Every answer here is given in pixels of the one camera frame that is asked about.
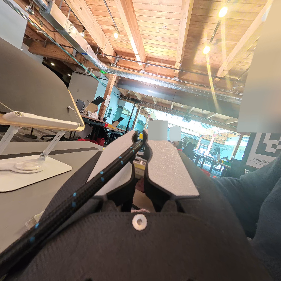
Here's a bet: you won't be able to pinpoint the black floor lamp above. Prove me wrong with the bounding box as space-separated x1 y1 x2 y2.
126 99 142 132

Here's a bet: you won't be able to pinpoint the wooden board stand white base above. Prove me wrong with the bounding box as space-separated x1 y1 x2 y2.
0 37 85 192

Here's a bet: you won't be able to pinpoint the blue-flecked HDMI cable green plugs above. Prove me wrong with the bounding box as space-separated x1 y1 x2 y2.
0 140 144 273

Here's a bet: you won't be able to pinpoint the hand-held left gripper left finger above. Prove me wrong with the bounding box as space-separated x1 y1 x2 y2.
87 131 138 212

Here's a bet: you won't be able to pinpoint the small tilted board stand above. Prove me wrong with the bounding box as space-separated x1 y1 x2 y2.
85 96 105 112

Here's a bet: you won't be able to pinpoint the person's right forearm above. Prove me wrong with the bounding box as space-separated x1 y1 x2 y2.
211 151 281 240

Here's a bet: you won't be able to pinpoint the white paper sign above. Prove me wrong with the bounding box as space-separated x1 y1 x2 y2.
245 132 281 169

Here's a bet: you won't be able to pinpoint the person's dark sweater torso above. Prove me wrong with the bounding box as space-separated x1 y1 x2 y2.
248 220 281 281

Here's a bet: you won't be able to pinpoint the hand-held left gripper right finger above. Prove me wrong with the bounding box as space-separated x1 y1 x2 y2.
143 129 200 212

